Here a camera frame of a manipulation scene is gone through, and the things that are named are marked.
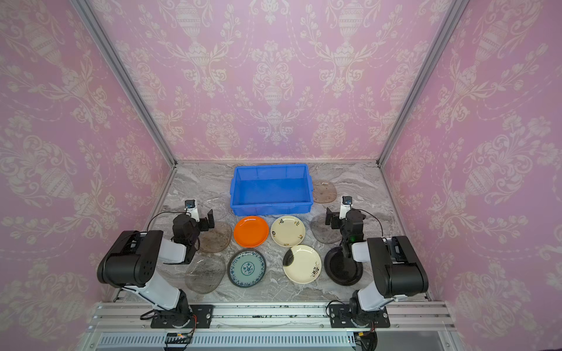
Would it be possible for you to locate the grey transparent glass plate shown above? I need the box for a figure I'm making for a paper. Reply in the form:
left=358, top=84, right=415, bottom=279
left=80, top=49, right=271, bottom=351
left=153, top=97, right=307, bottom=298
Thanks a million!
left=310, top=214, right=342, bottom=244

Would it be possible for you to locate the orange plastic plate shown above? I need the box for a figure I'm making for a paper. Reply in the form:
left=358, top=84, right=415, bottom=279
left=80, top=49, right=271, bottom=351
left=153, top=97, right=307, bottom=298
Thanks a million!
left=233, top=216, right=269, bottom=248

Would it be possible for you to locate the cream floral plate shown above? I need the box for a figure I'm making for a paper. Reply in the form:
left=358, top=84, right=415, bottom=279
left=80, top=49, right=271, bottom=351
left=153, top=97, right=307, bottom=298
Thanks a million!
left=270, top=216, right=306, bottom=248

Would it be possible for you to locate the black round plate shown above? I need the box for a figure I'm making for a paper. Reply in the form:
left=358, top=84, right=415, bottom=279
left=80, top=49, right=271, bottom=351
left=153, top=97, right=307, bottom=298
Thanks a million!
left=323, top=247, right=363, bottom=286

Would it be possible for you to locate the cream plate with black patch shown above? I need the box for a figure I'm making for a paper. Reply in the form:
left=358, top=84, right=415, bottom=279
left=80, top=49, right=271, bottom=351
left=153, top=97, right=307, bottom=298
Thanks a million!
left=282, top=245, right=322, bottom=285

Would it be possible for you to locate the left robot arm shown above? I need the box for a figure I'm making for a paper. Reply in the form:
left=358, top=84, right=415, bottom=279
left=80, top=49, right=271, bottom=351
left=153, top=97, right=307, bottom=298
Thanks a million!
left=97, top=209, right=215, bottom=331

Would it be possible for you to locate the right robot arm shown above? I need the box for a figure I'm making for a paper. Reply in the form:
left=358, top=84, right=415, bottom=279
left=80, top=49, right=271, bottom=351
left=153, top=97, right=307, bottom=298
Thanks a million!
left=324, top=206, right=429, bottom=329

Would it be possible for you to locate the blue plastic bin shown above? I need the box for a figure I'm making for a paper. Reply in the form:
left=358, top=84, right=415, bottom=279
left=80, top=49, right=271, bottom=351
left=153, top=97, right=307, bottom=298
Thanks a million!
left=230, top=164, right=313, bottom=216

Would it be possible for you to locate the brown transparent glass plate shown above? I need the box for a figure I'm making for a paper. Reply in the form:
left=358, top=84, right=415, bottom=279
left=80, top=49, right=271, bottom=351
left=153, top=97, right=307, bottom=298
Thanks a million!
left=197, top=222, right=233, bottom=254

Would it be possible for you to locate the clear grey glass plate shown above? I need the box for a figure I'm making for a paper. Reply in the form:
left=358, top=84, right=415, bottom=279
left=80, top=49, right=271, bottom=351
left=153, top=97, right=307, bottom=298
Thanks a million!
left=184, top=254, right=226, bottom=295

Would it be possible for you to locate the blue patterned ceramic plate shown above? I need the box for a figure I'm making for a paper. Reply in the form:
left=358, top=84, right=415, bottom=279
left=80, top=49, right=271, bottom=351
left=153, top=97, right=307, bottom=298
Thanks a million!
left=228, top=249, right=266, bottom=288

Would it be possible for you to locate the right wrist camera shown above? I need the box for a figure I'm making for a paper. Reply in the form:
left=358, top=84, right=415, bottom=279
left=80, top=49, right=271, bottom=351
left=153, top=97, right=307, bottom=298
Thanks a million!
left=339, top=195, right=353, bottom=219

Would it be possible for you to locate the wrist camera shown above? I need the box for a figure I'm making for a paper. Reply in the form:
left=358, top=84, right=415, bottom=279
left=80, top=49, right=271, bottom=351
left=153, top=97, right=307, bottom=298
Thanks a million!
left=339, top=195, right=353, bottom=219
left=184, top=199, right=200, bottom=222

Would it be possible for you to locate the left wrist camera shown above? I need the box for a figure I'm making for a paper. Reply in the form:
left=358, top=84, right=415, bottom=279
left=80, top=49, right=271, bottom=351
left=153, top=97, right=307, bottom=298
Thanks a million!
left=184, top=199, right=200, bottom=222

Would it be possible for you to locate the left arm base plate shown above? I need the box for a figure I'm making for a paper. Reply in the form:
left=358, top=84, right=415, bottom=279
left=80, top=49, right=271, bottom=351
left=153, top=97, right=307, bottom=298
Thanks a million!
left=150, top=304, right=214, bottom=330

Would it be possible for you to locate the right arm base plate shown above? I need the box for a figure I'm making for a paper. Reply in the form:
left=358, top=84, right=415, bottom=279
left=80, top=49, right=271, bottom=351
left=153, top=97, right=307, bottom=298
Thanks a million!
left=326, top=304, right=391, bottom=329

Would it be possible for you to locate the aluminium mounting rail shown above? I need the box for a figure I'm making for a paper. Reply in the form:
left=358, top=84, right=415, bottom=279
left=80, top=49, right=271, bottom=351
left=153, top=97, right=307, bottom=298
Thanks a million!
left=78, top=301, right=463, bottom=350

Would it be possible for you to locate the left aluminium frame post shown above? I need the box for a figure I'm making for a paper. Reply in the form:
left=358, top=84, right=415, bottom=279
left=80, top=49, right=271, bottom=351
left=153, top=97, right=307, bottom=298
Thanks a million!
left=70, top=0, right=177, bottom=168

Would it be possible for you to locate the aluminium frame post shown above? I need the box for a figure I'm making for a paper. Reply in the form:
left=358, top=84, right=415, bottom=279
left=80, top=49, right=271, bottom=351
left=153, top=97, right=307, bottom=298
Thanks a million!
left=378, top=0, right=469, bottom=169
left=70, top=0, right=177, bottom=168

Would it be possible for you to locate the right aluminium frame post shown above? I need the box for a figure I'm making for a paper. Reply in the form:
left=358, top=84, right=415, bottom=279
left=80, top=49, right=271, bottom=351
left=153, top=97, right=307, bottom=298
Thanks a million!
left=378, top=0, right=469, bottom=169

